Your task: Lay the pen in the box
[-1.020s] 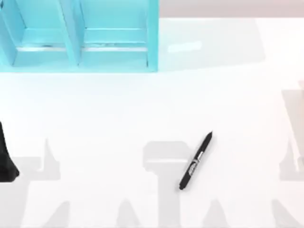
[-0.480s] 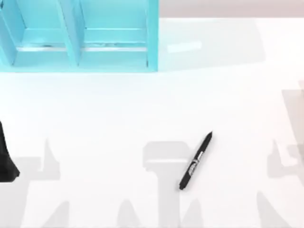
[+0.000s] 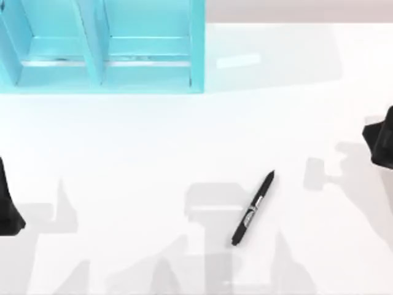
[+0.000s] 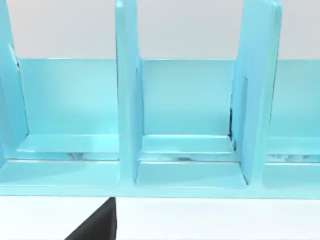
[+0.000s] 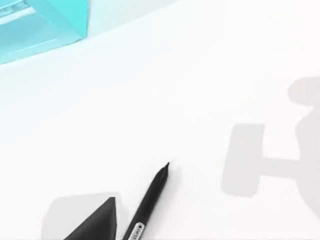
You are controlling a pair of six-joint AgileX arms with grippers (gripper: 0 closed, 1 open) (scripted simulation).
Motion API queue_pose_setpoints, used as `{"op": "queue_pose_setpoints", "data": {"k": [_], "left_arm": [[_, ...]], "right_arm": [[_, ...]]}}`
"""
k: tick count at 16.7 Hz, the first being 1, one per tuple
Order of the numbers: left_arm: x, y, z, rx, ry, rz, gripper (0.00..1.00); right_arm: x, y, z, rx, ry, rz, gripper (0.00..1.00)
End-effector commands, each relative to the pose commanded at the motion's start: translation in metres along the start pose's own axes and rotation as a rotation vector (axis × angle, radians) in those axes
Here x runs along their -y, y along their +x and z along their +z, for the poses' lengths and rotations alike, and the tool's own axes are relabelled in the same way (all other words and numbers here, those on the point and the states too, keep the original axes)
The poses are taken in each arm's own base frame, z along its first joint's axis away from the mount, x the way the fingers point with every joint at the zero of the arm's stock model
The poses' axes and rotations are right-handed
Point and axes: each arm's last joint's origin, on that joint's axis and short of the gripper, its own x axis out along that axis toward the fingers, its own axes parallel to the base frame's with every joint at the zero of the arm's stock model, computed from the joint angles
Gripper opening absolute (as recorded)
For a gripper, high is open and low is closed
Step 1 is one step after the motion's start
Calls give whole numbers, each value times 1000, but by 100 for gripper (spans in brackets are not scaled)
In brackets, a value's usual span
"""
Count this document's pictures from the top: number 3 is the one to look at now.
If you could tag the black marker pen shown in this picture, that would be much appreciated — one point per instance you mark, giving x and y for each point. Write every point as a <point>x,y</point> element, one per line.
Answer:
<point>252,209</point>

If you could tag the light blue rack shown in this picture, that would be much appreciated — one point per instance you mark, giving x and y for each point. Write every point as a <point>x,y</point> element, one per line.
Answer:
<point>147,55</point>

